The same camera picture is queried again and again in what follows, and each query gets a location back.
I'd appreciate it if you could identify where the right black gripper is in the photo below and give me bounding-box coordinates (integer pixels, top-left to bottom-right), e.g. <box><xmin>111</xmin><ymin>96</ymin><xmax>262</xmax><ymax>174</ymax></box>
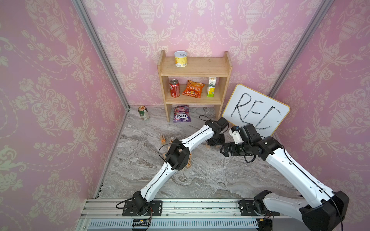
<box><xmin>220</xmin><ymin>142</ymin><xmax>252</xmax><ymax>157</ymax></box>

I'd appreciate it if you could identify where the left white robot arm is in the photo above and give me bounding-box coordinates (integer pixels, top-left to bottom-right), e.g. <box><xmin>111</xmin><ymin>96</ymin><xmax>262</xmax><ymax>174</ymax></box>
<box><xmin>131</xmin><ymin>117</ymin><xmax>228</xmax><ymax>216</ymax></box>

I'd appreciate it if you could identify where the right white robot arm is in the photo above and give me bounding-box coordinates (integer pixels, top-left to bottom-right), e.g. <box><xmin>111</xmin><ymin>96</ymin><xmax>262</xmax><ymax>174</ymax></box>
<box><xmin>220</xmin><ymin>124</ymin><xmax>349</xmax><ymax>231</ymax></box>

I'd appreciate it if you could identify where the wooden block letter B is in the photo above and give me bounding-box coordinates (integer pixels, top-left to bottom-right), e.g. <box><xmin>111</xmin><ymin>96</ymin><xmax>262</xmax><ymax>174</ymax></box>
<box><xmin>160</xmin><ymin>135</ymin><xmax>166</xmax><ymax>145</ymax></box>

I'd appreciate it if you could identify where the purple snack bag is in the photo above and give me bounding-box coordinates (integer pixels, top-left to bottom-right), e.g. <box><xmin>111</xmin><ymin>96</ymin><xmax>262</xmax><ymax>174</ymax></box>
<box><xmin>173</xmin><ymin>105</ymin><xmax>191</xmax><ymax>123</ymax></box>

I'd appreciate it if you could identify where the white board yellow rim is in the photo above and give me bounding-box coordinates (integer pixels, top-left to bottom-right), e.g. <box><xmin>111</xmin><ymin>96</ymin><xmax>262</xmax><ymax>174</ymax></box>
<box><xmin>222</xmin><ymin>84</ymin><xmax>291</xmax><ymax>137</ymax></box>

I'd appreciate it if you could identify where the orange snack bag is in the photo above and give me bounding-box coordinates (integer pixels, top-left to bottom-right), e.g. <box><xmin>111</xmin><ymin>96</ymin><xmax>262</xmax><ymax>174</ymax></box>
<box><xmin>182</xmin><ymin>80</ymin><xmax>205</xmax><ymax>98</ymax></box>

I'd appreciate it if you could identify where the yellow green drink carton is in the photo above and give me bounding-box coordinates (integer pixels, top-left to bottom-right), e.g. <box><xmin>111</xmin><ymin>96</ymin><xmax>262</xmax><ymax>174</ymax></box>
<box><xmin>207</xmin><ymin>77</ymin><xmax>217</xmax><ymax>97</ymax></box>

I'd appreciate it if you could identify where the red soda can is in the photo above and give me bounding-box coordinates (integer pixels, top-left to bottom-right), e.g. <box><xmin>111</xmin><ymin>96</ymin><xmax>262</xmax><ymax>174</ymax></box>
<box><xmin>170</xmin><ymin>79</ymin><xmax>180</xmax><ymax>98</ymax></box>

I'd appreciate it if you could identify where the green white can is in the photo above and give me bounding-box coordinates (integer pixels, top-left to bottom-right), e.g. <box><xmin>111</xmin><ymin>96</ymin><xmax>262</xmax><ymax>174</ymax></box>
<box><xmin>138</xmin><ymin>105</ymin><xmax>149</xmax><ymax>120</ymax></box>

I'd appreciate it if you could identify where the wooden shelf unit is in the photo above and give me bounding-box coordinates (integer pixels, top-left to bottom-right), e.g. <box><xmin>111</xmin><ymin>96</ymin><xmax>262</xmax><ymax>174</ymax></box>
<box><xmin>157</xmin><ymin>51</ymin><xmax>233</xmax><ymax>122</ymax></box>

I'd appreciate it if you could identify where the yellow cup can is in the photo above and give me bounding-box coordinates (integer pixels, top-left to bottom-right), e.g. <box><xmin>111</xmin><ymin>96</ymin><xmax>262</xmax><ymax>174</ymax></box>
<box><xmin>174</xmin><ymin>51</ymin><xmax>188</xmax><ymax>68</ymax></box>

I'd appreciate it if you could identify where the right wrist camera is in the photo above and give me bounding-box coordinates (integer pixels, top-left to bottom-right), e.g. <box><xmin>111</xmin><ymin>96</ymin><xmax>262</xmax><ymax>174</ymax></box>
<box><xmin>229</xmin><ymin>126</ymin><xmax>243</xmax><ymax>144</ymax></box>

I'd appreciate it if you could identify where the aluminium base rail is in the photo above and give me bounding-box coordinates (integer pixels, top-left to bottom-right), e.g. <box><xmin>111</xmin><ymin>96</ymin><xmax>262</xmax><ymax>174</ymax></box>
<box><xmin>76</xmin><ymin>198</ymin><xmax>308</xmax><ymax>231</ymax></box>

